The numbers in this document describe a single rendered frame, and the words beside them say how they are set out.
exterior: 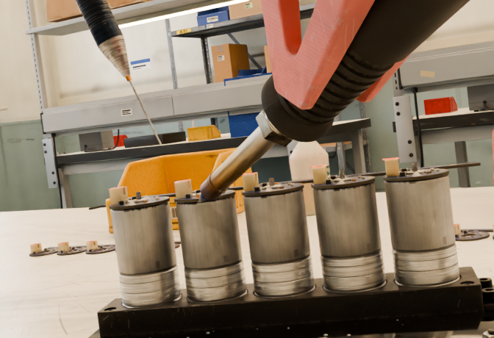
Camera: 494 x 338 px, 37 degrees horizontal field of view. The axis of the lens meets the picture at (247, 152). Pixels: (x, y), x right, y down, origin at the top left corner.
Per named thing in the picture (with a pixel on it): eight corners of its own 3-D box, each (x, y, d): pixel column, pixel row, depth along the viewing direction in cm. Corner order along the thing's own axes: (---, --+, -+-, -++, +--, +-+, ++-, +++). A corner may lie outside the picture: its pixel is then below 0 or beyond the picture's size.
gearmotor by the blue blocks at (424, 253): (465, 307, 27) (450, 170, 27) (398, 312, 28) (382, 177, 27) (459, 290, 30) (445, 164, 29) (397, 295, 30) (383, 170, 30)
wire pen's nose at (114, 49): (120, 82, 30) (104, 49, 30) (143, 70, 29) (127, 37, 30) (110, 81, 29) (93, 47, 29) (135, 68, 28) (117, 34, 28)
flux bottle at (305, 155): (341, 210, 63) (328, 95, 63) (306, 217, 62) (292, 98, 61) (323, 207, 66) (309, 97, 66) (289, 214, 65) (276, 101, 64)
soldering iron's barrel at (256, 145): (198, 214, 27) (284, 133, 22) (185, 176, 28) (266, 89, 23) (231, 207, 28) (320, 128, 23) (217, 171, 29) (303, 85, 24)
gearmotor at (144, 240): (175, 327, 29) (158, 200, 29) (117, 331, 30) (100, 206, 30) (190, 309, 32) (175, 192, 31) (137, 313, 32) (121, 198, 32)
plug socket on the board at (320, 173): (333, 183, 29) (331, 165, 29) (311, 185, 29) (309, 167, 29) (334, 180, 29) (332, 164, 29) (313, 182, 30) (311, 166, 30)
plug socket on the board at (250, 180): (262, 189, 29) (260, 173, 29) (241, 192, 29) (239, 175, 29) (265, 187, 30) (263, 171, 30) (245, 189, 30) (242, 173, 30)
